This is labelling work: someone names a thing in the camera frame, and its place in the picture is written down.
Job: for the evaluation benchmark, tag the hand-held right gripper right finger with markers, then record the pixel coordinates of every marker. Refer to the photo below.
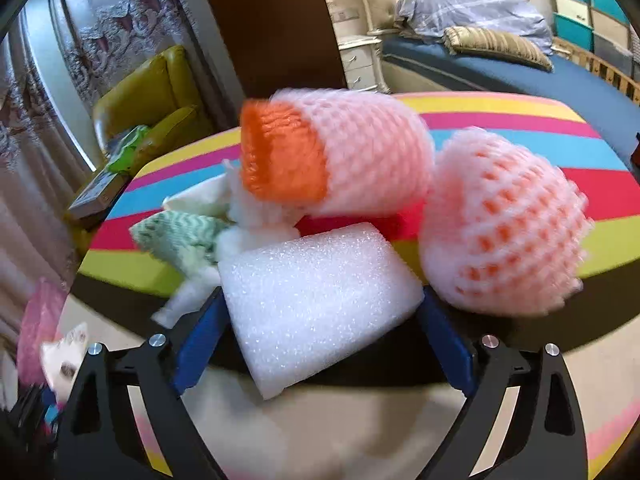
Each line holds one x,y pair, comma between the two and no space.
447,345

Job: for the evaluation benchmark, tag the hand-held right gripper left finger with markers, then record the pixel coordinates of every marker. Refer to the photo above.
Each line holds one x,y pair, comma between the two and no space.
200,355

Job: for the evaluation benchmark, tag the white plastic bag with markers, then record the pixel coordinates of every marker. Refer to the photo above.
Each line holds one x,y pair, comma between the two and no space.
62,360

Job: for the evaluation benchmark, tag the green zigzag cloth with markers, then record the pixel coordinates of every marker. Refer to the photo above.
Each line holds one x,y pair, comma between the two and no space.
175,237

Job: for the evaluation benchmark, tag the white foam block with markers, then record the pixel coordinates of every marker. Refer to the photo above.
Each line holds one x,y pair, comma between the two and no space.
310,300

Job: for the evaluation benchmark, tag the white tissue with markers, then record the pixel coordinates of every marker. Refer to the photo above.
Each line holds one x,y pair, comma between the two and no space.
250,215

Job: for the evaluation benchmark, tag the orange ended pink foam net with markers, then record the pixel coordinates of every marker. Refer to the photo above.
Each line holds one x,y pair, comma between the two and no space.
360,150

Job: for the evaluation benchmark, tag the thick white book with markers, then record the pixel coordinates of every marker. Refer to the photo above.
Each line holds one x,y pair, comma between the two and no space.
95,192

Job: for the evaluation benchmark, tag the green plastic bag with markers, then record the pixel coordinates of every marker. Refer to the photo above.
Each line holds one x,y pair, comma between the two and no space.
127,152

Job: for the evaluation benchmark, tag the wide beige patterned curtain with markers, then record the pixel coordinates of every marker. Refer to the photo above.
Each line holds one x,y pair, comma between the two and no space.
30,160

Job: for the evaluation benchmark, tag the yellow leather armchair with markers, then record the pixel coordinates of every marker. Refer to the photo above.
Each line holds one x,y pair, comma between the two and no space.
150,95

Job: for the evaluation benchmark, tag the bed with blue sheet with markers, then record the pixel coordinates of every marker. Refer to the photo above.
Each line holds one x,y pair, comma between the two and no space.
575,85

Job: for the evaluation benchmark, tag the white nightstand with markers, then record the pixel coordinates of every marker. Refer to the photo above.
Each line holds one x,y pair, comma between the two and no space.
360,55

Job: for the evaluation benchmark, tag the gold striped pillow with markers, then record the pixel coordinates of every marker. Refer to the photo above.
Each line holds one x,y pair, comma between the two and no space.
500,45

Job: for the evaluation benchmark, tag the pale blue striped quilt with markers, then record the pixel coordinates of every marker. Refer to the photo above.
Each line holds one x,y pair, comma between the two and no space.
475,10

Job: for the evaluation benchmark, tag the brown wooden wardrobe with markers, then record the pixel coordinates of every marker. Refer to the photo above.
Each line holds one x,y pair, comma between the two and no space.
270,25

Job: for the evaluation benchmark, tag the narrow beige patterned curtain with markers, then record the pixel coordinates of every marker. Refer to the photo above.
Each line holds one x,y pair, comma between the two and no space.
130,5

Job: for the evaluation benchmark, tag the wooden bed rail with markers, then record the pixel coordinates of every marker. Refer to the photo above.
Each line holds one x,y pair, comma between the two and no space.
615,77

